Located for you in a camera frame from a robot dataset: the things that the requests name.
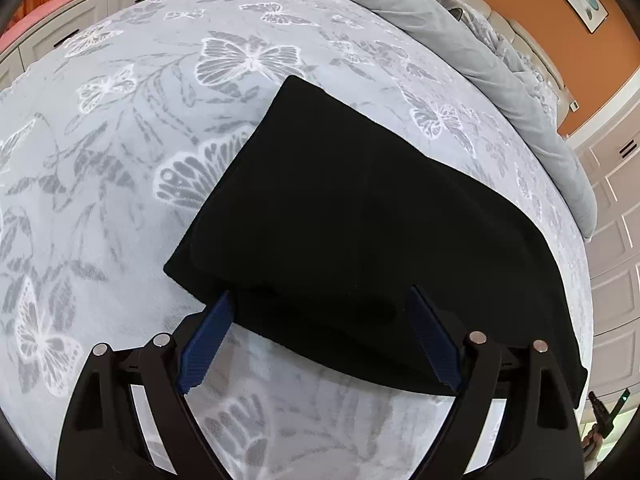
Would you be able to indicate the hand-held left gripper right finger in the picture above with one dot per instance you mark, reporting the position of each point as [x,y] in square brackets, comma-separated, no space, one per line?
[432,340]

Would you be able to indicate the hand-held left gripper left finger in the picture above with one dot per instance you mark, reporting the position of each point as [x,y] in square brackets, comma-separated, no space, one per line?
[207,345]

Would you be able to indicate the black pants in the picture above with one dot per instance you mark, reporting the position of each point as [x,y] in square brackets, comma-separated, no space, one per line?
[350,200]

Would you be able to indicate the person's right hand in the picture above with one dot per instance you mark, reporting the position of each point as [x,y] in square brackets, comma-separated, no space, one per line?
[591,447]

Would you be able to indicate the butterfly printed blanket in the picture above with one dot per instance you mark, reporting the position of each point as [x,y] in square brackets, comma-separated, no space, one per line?
[125,185]

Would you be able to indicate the white panelled wardrobe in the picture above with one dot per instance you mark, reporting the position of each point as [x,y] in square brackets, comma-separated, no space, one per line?
[615,210]

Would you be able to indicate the grey duvet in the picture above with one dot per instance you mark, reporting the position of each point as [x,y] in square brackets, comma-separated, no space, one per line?
[450,55]

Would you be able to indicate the printed grey pillow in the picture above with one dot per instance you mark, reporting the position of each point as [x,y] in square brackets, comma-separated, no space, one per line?
[505,55]

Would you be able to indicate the beige padded headboard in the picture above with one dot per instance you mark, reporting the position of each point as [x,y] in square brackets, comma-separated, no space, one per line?
[520,35]

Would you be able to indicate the white panelled bench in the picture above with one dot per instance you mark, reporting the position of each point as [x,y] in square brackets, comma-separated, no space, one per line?
[50,45]

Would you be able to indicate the pink mat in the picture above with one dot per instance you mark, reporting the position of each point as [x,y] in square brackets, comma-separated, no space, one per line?
[75,2]

